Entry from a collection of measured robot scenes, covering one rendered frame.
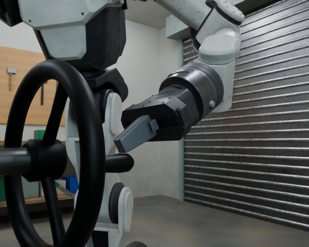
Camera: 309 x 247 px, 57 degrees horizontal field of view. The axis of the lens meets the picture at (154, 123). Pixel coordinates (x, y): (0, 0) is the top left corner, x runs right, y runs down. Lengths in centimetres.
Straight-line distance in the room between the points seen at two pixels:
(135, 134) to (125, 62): 406
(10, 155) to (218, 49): 36
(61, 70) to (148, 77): 424
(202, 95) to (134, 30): 426
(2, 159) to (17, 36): 357
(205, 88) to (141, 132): 13
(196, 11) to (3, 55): 322
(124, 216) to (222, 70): 67
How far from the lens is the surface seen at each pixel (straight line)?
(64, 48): 88
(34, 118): 377
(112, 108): 93
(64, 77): 37
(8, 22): 108
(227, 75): 52
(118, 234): 104
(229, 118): 357
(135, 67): 450
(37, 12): 90
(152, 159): 454
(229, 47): 53
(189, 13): 80
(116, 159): 36
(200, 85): 44
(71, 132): 100
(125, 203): 102
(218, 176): 370
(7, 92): 375
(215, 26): 75
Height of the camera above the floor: 84
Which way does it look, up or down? 4 degrees up
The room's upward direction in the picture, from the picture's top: straight up
